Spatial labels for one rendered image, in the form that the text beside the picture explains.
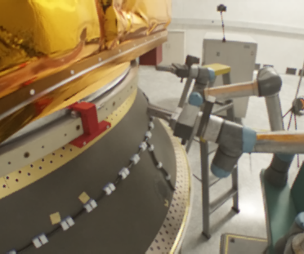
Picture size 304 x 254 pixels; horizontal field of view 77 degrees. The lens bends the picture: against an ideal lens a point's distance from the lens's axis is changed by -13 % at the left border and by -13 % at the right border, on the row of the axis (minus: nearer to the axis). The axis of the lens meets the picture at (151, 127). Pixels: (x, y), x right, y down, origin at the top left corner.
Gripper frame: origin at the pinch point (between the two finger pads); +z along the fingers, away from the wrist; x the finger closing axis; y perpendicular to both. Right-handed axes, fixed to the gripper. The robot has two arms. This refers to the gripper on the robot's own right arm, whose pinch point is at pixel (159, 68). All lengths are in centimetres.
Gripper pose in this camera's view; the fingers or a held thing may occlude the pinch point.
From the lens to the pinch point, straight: 116.0
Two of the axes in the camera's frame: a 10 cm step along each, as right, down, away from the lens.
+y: -1.5, 8.7, 4.6
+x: -2.1, -4.8, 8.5
